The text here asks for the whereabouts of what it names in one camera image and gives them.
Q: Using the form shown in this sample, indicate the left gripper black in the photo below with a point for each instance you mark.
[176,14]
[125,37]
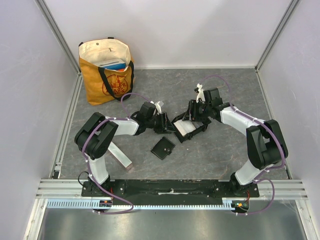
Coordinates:
[166,123]

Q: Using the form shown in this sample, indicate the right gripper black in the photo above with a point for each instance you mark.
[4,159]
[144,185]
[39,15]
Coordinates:
[193,114]

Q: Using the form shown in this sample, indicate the black leather card holder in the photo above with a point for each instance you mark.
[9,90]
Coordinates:
[163,148]

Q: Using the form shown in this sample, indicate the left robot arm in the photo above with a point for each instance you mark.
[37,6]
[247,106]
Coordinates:
[96,135]

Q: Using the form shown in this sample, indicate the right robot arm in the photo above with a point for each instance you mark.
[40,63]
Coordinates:
[266,146]

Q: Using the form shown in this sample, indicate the stack of white cards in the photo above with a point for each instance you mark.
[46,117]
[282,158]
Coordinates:
[184,127]

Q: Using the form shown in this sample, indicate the clear acrylic rectangular block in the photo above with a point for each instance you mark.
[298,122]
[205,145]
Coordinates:
[120,156]

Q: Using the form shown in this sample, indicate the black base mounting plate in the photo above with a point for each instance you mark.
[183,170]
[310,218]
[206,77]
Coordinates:
[173,191]

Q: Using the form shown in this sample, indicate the blue book in bag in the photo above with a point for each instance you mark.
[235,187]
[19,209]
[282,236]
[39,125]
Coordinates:
[116,64]

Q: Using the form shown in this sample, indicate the orange canvas tote bag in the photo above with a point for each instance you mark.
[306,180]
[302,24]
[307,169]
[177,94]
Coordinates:
[104,85]

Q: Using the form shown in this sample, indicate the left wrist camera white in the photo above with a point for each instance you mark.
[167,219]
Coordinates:
[158,107]

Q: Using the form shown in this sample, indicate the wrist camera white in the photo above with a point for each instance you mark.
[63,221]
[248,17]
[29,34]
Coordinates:
[200,98]
[158,107]

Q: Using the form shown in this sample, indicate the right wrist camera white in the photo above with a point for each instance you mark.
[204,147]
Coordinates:
[200,98]

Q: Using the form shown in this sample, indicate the aluminium frame rail front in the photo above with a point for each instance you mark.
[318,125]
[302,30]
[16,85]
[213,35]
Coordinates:
[285,189]

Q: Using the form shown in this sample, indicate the slotted cable duct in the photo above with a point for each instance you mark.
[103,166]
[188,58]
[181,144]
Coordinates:
[99,204]

